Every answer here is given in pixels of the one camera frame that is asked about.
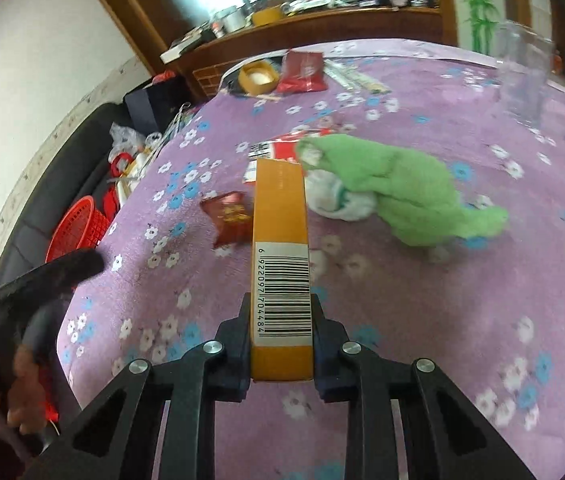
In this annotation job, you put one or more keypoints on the yellow tape roll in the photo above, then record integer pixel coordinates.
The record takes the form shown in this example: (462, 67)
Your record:
(247, 85)

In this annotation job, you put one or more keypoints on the orange cardboard box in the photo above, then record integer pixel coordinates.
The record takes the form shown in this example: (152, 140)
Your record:
(280, 210)

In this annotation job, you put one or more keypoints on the metal pot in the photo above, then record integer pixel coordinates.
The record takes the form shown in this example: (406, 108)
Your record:
(232, 20)

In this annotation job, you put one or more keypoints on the black leather sofa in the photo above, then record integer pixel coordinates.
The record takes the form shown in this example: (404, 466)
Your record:
(62, 160)

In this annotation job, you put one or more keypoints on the white cloth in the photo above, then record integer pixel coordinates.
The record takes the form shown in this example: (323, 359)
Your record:
(337, 200)

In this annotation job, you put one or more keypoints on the red plastic basket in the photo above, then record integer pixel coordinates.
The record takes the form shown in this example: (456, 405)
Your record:
(80, 225)

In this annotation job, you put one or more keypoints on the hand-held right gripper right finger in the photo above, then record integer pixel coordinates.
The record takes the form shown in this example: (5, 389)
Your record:
(327, 365)

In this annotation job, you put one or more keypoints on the clear plastic bag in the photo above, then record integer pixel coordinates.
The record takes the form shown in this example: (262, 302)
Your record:
(125, 137)

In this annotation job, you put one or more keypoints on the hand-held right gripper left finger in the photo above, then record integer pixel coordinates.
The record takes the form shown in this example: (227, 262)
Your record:
(235, 360)

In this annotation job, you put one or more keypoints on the person's left hand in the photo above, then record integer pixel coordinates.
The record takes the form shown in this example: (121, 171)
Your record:
(27, 395)

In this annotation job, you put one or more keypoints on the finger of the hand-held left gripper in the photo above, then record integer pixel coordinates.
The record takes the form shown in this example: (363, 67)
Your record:
(57, 272)

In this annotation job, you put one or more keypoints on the green bamboo wall decal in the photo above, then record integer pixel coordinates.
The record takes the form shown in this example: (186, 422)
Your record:
(482, 5)

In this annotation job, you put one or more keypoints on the black bag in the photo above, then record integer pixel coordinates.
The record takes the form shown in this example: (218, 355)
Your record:
(157, 102)

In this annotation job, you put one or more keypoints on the yellow box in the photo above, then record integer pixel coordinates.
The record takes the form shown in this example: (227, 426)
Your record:
(267, 14)

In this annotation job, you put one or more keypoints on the green towel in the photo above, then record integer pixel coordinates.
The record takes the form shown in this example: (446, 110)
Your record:
(412, 185)

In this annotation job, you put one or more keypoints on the wooden counter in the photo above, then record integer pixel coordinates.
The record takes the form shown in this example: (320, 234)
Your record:
(212, 67)

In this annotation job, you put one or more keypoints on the red white paper packet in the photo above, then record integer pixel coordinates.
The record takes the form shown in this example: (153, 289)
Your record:
(282, 150)

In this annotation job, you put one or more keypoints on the clear plastic cup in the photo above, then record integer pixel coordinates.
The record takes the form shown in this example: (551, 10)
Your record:
(522, 85)

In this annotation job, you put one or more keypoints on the pale wrapped chopsticks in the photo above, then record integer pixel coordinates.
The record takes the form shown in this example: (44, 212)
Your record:
(357, 79)

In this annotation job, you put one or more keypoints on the white book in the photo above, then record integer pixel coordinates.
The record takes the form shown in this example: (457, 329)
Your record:
(182, 47)

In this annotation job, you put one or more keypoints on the dark red foil packet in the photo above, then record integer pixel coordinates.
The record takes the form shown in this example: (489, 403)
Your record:
(302, 70)

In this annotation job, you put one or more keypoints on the red snack packet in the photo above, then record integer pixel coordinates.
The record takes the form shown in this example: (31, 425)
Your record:
(227, 217)

